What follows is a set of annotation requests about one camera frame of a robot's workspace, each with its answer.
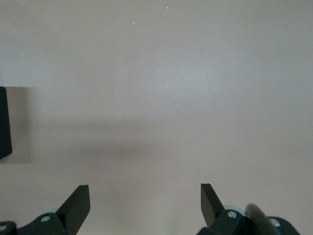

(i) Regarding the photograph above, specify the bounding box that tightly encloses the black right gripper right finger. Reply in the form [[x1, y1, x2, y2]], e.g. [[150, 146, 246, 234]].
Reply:
[[197, 183, 248, 235]]

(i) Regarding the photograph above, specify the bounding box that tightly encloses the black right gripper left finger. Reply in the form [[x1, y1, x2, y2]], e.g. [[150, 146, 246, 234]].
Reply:
[[17, 185, 91, 235]]

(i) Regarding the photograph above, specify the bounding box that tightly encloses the black rectangular plastic tray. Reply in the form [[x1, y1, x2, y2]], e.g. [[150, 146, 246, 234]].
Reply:
[[0, 86, 13, 161]]

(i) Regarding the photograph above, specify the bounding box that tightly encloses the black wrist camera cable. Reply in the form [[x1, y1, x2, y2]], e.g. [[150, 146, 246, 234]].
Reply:
[[245, 203, 279, 235]]

